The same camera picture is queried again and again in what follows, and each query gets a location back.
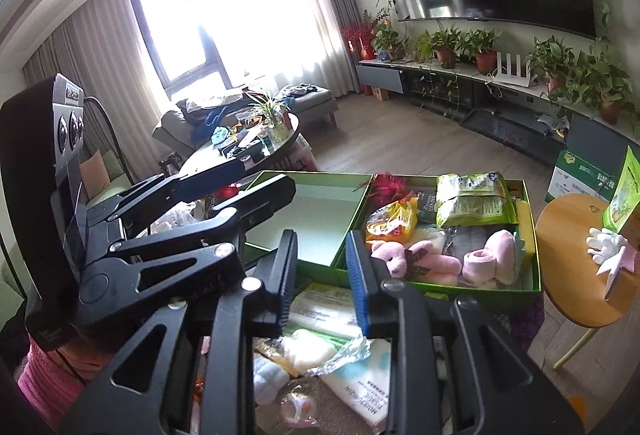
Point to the clear tape roll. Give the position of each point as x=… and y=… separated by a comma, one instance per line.
x=297, y=407

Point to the white hand-shaped holder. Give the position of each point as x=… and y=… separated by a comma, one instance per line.
x=605, y=242

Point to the clear plastic wrap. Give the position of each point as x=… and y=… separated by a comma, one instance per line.
x=345, y=352

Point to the purple patterned cloth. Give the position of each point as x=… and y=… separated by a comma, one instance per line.
x=525, y=325

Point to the grey curtain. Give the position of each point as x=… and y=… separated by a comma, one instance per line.
x=325, y=15
x=75, y=45

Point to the small green snack packet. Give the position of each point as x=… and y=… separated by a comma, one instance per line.
x=470, y=182

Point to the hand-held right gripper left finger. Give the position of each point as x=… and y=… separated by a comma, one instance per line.
x=289, y=285

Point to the spider plant in glass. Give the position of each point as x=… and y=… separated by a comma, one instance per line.
x=274, y=125

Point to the dark framed window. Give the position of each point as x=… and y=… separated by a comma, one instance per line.
x=160, y=15

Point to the green cardboard box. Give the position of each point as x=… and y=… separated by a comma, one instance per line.
x=450, y=289

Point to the yellow sponge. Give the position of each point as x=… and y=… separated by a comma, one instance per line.
x=522, y=215

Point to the grey television cabinet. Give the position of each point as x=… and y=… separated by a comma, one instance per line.
x=440, y=87

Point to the red feather ornament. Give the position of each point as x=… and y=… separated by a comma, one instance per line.
x=385, y=185

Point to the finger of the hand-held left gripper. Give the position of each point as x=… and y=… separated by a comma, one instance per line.
x=260, y=195
x=165, y=190

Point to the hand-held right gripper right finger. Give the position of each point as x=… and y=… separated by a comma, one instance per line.
x=357, y=285

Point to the potted green plant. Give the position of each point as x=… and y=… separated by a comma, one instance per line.
x=445, y=46
x=484, y=49
x=389, y=40
x=550, y=62
x=607, y=90

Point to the pink teddy bear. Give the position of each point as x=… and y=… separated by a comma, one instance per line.
x=395, y=255

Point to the white router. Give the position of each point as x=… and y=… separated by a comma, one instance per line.
x=511, y=65

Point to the grey sofa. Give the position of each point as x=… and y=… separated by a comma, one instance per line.
x=315, y=102

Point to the green cardboard box lid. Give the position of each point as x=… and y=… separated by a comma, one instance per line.
x=320, y=215

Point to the yellow orange snack bag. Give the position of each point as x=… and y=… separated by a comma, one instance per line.
x=392, y=222

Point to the green standing pouch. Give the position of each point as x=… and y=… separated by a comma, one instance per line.
x=622, y=195

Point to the white fluffy socks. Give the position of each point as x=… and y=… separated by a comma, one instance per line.
x=270, y=377

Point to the round glass coffee table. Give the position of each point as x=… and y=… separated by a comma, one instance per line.
x=280, y=142

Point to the white tissue pack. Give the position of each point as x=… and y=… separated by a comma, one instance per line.
x=325, y=310

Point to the white wet wipes pack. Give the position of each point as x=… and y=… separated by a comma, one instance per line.
x=360, y=385

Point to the green armchair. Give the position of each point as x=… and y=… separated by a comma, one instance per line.
x=117, y=187

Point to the green white cardboard carton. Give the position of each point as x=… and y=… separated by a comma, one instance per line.
x=575, y=177

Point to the person's left forearm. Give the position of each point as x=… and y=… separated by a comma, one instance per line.
x=45, y=380

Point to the red flower decoration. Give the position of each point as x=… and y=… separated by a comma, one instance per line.
x=356, y=35

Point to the large green snack packet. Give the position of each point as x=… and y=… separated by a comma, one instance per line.
x=470, y=211

